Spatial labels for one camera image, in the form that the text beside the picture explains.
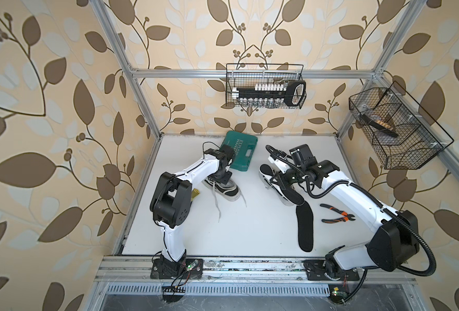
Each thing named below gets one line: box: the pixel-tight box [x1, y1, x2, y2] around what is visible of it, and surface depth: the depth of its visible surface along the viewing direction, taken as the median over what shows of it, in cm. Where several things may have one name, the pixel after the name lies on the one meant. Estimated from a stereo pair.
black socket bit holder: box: [231, 80, 306, 108], surface depth 86 cm
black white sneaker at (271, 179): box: [258, 163, 305, 207], surface depth 80 cm
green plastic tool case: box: [220, 130, 259, 172], surface depth 111 cm
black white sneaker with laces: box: [201, 176, 241, 202], surface depth 93 cm
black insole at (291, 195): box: [278, 173, 305, 205], surface depth 77 cm
